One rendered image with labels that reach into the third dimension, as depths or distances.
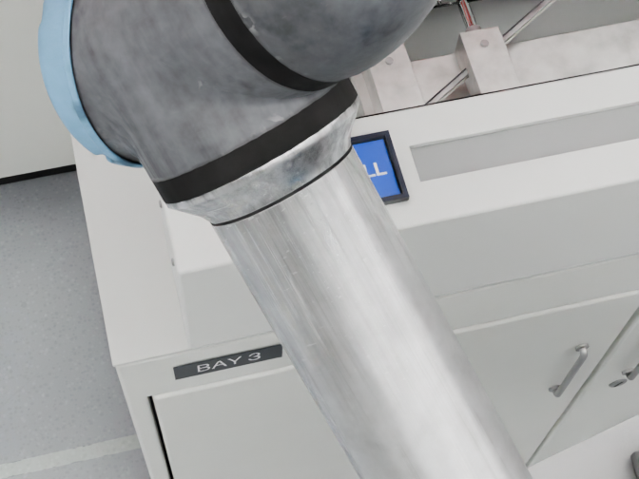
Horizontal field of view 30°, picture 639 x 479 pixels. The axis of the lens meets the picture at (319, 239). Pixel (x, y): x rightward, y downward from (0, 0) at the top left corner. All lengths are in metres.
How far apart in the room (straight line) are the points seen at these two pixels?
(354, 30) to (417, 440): 0.23
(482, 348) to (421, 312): 0.49
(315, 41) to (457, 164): 0.35
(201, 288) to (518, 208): 0.23
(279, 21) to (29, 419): 1.34
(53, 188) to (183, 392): 0.98
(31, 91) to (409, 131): 0.92
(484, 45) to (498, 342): 0.29
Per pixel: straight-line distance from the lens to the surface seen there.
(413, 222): 0.83
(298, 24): 0.52
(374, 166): 0.84
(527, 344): 1.14
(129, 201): 1.00
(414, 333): 0.62
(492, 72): 0.97
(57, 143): 1.82
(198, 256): 0.81
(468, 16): 1.01
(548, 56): 1.02
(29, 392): 1.82
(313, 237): 0.59
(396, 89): 0.95
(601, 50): 1.04
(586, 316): 1.12
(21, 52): 1.63
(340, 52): 0.53
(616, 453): 0.95
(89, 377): 1.82
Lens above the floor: 1.69
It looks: 64 degrees down
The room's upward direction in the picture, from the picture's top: 5 degrees clockwise
